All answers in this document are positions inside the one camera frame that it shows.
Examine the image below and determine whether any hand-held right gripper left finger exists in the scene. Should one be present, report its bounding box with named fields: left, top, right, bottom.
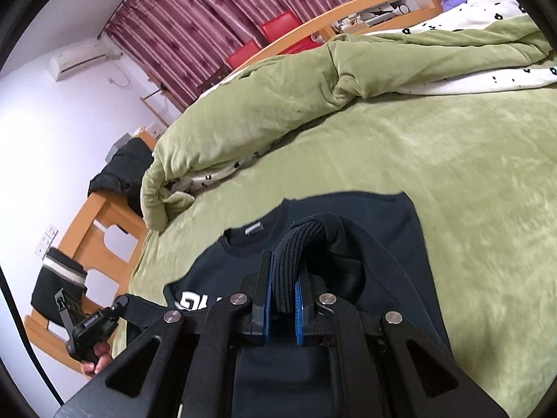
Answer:
left=56, top=250, right=273, bottom=418

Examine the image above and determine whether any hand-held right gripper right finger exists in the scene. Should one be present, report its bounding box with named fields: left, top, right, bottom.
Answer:
left=296, top=270, right=512, bottom=418

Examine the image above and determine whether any black printed sweatshirt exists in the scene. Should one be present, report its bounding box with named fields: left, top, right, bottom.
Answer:
left=124, top=189, right=453, bottom=418

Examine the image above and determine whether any person's left hand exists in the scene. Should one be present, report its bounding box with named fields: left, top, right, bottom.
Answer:
left=80, top=342, right=115, bottom=377

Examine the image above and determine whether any black bag with grey stripe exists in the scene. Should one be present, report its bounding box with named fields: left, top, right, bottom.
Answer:
left=30, top=247, right=88, bottom=328

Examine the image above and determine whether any black jacket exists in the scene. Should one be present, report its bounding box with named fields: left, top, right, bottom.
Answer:
left=89, top=138, right=156, bottom=219

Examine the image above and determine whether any green plush bed sheet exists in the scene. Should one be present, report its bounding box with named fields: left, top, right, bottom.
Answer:
left=109, top=59, right=557, bottom=418

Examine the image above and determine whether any wooden rack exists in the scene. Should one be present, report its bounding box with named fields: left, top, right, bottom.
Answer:
left=139, top=73, right=184, bottom=128

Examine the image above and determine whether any green quilt with floral lining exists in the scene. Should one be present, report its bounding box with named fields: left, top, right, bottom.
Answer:
left=141, top=0, right=557, bottom=232

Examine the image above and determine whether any white air conditioner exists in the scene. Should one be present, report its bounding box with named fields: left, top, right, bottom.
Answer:
left=48, top=38, right=125, bottom=82

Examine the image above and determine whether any red chair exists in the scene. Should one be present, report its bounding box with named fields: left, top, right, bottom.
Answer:
left=226, top=39, right=262, bottom=71
left=260, top=10, right=317, bottom=52

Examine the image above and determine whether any black cable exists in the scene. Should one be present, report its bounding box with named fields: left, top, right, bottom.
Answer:
left=0, top=268, right=67, bottom=407

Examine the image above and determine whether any wooden bed frame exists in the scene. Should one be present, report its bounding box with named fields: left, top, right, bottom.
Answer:
left=24, top=0, right=445, bottom=358

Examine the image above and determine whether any white wall socket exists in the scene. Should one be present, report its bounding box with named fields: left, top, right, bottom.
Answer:
left=35, top=224, right=60, bottom=256

